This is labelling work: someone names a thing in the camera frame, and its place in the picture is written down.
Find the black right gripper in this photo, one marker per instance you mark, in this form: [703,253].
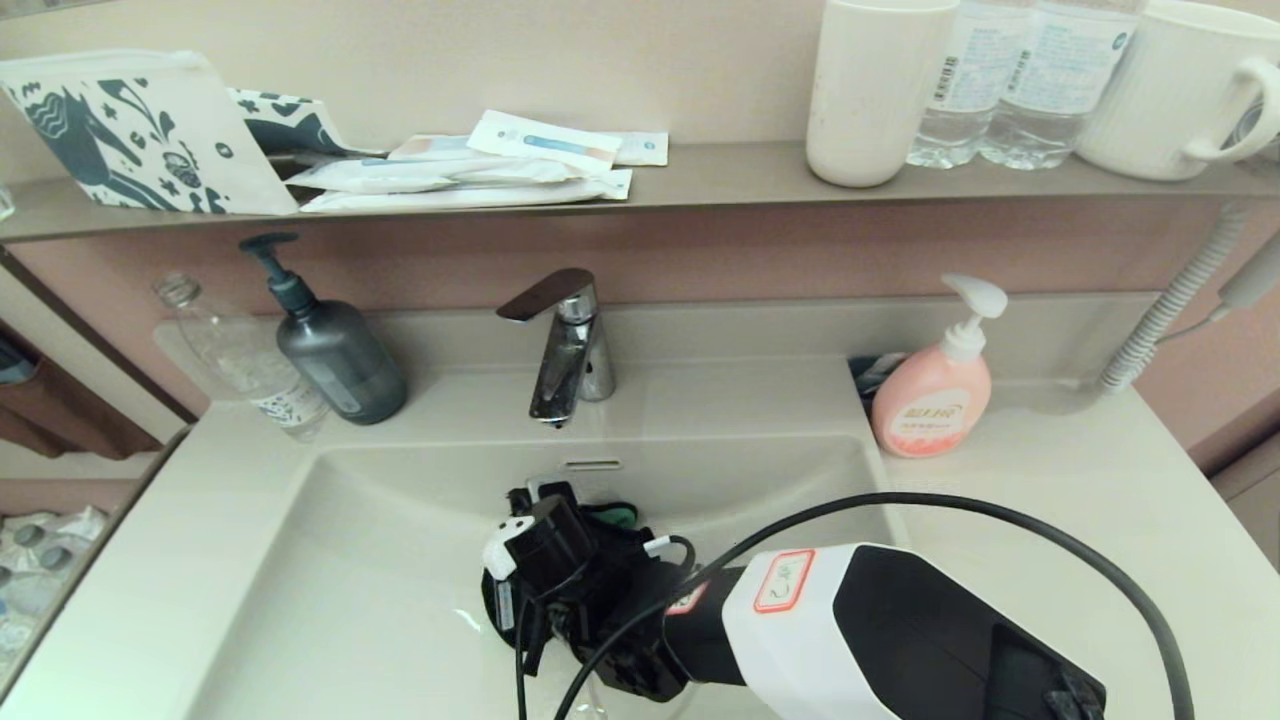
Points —
[525,630]

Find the dark grey microfibre cloth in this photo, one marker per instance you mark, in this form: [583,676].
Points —
[620,515]

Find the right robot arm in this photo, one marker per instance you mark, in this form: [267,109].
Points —
[900,640]

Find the white ceramic sink basin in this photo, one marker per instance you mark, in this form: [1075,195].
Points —
[380,600]

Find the chrome sink faucet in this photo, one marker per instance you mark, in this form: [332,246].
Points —
[565,380]

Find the grey pump dispenser bottle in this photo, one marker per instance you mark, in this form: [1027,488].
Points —
[340,365]

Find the clear empty plastic bottle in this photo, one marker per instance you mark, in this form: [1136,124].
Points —
[235,360]

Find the small dark packet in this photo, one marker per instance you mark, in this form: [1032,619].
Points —
[872,375]

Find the pink hand soap pump bottle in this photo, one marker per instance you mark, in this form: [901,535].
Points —
[930,400]

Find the long white plastic packet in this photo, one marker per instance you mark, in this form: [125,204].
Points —
[416,174]

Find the plastic wrapped bottle pack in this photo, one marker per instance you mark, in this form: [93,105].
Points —
[45,560]

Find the white packet with blue toothbrush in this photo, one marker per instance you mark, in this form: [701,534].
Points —
[542,143]

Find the white packet with peach print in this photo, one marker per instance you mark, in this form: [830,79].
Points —
[430,147]

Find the small white square packet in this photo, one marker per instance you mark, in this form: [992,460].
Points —
[645,148]

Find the small white teal print pouch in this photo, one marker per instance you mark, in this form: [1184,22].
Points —
[294,125]

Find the grey blue object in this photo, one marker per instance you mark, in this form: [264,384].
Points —
[15,360]

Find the large white teal print pouch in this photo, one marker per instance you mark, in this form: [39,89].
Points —
[148,136]

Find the white plain tumbler cup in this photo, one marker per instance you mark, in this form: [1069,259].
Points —
[875,100]

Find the clear water bottle white label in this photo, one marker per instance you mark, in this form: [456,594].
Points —
[972,80]
[1058,90]

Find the white ribbed mug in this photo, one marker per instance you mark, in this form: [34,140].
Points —
[1158,100]

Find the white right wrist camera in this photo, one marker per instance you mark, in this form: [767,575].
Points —
[505,545]

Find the grey wall shelf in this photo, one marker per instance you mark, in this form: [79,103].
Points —
[720,171]

